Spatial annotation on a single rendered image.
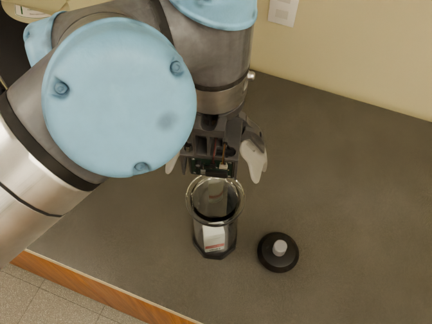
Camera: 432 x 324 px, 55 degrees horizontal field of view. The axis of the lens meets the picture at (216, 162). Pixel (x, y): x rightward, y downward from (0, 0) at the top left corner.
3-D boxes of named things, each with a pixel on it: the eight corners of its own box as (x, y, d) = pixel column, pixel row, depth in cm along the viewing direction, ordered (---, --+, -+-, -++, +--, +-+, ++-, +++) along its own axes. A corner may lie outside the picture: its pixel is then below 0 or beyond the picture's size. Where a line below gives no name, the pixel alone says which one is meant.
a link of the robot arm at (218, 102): (182, 33, 44) (258, 40, 43) (184, 63, 48) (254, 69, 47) (170, 88, 40) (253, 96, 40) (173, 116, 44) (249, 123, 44)
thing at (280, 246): (297, 238, 94) (303, 227, 89) (296, 278, 90) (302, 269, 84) (257, 233, 95) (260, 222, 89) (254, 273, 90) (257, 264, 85)
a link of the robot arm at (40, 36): (4, 32, 26) (169, -10, 28) (23, 17, 36) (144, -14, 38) (53, 142, 30) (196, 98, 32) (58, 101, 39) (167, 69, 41)
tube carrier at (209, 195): (241, 217, 96) (247, 173, 77) (236, 263, 90) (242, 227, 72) (195, 212, 96) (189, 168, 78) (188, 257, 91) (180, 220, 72)
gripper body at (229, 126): (180, 177, 54) (171, 124, 43) (189, 123, 58) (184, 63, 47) (238, 182, 53) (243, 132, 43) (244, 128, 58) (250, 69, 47)
